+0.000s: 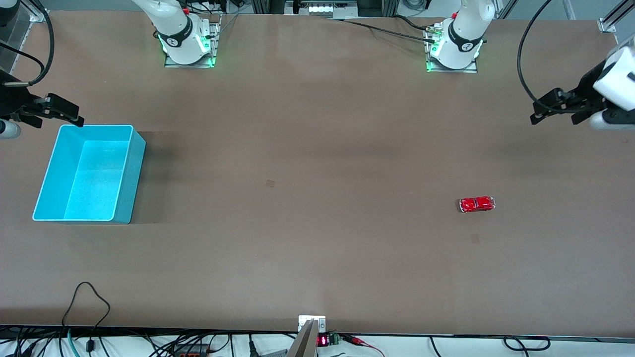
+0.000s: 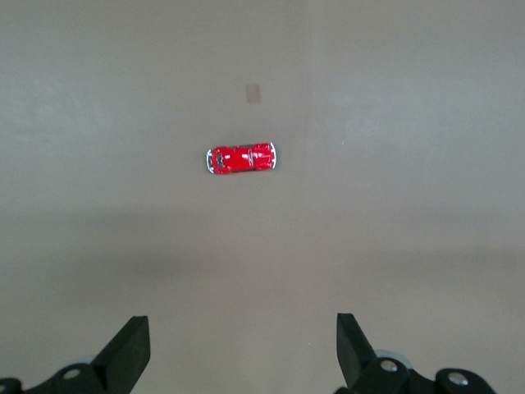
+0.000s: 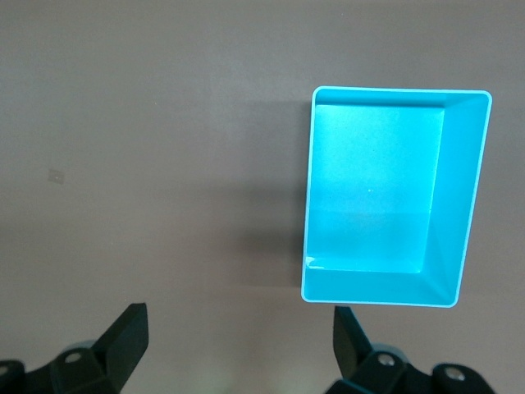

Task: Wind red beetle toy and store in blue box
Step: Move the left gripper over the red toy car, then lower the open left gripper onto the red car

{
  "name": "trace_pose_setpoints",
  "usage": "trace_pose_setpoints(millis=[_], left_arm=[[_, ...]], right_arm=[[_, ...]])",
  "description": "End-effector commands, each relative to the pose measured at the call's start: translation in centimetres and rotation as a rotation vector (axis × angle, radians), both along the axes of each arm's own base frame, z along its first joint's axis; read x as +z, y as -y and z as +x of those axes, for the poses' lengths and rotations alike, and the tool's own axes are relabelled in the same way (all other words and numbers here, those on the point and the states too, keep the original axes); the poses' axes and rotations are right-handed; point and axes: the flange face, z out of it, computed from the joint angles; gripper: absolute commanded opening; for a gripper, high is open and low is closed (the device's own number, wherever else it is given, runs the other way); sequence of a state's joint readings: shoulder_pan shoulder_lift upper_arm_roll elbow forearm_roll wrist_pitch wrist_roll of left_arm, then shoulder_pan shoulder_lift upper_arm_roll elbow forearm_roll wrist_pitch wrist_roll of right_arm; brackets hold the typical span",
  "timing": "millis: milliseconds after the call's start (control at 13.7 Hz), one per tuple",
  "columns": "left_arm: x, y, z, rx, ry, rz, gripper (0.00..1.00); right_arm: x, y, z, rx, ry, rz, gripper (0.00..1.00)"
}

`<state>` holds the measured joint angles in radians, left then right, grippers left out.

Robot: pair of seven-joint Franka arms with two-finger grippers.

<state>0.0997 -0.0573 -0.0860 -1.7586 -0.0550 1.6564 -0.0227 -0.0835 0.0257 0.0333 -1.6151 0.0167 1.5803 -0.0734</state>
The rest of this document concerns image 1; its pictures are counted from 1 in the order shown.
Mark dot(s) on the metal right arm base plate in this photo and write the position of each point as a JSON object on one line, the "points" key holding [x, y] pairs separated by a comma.
{"points": [[208, 57]]}

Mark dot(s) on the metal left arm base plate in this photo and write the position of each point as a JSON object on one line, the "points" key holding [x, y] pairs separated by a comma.
{"points": [[471, 68]]}

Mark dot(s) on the lit electronics box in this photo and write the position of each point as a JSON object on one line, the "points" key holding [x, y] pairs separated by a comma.
{"points": [[325, 7]]}

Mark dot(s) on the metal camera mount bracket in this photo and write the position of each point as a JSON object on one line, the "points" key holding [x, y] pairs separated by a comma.
{"points": [[307, 337]]}

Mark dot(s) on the blue plastic box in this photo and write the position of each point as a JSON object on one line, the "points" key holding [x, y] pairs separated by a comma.
{"points": [[94, 183]]}

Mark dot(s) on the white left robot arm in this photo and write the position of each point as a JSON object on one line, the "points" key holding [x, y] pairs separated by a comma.
{"points": [[462, 34]]}

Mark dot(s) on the red beetle toy car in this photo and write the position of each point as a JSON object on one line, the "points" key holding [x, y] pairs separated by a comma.
{"points": [[476, 204]]}

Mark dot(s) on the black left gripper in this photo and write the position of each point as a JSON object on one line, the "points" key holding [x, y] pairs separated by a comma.
{"points": [[589, 87]]}

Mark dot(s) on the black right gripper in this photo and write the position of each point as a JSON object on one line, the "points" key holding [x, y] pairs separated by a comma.
{"points": [[11, 100]]}

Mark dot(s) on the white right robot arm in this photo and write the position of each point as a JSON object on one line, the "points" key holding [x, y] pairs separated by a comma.
{"points": [[174, 25]]}

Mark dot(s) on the red digit display module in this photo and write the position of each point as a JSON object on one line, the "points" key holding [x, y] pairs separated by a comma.
{"points": [[327, 340]]}

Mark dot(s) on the black orange power strip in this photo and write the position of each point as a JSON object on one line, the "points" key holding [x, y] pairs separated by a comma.
{"points": [[191, 351]]}

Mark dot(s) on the aluminium frame corner bracket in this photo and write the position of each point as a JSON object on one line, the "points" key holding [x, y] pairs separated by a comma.
{"points": [[609, 22], [37, 15]]}

